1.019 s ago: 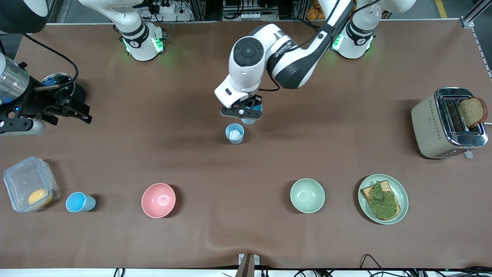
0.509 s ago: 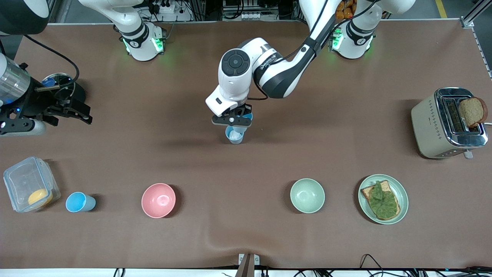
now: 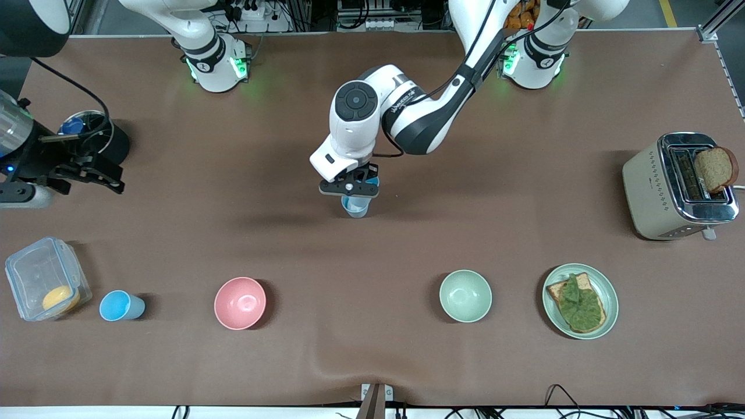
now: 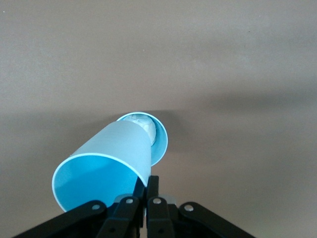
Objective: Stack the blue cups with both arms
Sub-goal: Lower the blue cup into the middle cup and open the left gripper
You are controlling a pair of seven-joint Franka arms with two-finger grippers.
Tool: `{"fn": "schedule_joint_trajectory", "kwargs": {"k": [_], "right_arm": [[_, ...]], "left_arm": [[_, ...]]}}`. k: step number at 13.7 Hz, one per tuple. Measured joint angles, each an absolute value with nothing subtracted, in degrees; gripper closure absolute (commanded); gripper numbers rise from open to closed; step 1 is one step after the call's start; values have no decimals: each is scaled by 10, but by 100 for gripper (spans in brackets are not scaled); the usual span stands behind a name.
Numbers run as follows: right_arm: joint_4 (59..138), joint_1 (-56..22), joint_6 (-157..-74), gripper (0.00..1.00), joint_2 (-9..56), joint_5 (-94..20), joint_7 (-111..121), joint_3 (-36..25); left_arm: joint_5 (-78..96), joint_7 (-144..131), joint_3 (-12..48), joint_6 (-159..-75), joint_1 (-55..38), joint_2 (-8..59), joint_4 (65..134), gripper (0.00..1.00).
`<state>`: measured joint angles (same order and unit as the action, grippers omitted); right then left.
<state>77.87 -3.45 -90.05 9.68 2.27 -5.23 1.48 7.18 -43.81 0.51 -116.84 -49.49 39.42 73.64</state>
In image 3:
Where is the bag of orange snacks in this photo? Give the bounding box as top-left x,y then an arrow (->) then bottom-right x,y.
503,0 -> 540,31

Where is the toast slice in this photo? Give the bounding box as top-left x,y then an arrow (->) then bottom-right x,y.
547,272 -> 608,334

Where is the brown table cover mat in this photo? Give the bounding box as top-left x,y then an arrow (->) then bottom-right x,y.
0,29 -> 745,408

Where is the pink bowl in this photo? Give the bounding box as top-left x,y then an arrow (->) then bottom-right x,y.
214,276 -> 267,331

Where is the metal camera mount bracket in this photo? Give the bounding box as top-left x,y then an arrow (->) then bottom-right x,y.
356,382 -> 395,419

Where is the clear plastic lidded container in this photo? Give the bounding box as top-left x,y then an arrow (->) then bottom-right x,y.
5,236 -> 93,322

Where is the pale green bowl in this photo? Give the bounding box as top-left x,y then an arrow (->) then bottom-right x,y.
439,269 -> 493,324

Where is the brown bread slice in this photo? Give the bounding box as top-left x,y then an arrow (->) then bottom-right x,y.
694,147 -> 740,194

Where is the black cable loop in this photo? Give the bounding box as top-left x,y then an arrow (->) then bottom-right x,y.
544,384 -> 583,419

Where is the green lettuce leaf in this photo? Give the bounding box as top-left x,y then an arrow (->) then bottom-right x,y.
559,273 -> 604,331

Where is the beige metal toaster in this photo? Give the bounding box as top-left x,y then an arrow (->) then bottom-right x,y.
622,132 -> 742,242

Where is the white power strip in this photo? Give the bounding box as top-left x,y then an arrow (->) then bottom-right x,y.
229,2 -> 268,22

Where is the yellow round food piece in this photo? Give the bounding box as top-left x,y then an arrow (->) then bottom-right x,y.
42,285 -> 81,313

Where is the pale blue cup with paper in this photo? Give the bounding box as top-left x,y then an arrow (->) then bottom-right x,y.
341,196 -> 372,219

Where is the black saucepan with blue handle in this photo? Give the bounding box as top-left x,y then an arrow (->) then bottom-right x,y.
57,109 -> 132,168

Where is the pale green plate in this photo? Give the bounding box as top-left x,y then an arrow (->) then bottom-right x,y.
542,263 -> 620,340

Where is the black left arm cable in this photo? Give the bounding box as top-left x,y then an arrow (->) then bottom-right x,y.
371,0 -> 574,160

